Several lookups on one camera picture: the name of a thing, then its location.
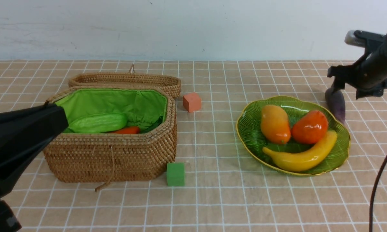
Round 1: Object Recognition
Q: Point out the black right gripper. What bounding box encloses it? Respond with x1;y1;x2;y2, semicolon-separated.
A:
327;63;387;100

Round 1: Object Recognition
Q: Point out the purple toy eggplant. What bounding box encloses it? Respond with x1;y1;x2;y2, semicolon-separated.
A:
325;88;346;125

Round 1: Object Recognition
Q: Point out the orange toy persimmon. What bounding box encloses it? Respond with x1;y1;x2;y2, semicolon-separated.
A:
291;110;328;144

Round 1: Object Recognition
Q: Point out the orange yellow toy mango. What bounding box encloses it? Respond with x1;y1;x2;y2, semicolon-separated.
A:
260;105;291;144

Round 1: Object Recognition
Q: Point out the yellow toy banana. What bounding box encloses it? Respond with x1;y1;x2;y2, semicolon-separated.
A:
262;130;337;173

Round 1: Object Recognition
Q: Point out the orange toy carrot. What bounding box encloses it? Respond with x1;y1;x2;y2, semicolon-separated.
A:
110;126;141;134

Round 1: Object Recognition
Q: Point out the green toy cucumber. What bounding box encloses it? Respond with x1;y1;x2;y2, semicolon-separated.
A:
63;112;128;134

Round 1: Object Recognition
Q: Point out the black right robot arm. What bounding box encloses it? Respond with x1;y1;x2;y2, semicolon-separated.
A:
327;30;387;99

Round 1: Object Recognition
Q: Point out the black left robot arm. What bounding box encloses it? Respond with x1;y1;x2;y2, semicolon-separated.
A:
0;103;68;232

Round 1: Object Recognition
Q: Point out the green leaf-shaped glass plate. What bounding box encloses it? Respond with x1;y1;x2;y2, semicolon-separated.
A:
236;96;351;176

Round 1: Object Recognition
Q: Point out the orange foam cube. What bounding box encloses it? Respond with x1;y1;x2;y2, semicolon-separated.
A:
183;92;202;113

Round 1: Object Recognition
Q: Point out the beige checkered tablecloth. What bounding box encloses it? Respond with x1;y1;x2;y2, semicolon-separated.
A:
0;60;387;232

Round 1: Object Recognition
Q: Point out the woven wicker basket lid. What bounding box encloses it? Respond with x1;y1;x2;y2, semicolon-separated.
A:
68;64;181;98

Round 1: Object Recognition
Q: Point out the green foam cube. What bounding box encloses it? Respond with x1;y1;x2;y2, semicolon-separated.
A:
166;162;185;187

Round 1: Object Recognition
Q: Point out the woven wicker basket green lining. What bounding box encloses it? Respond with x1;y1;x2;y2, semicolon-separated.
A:
43;86;177;183

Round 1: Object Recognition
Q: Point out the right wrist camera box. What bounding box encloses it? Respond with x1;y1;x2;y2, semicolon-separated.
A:
344;30;385;48

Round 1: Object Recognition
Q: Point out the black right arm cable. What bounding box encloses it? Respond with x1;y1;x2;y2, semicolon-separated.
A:
369;132;387;232

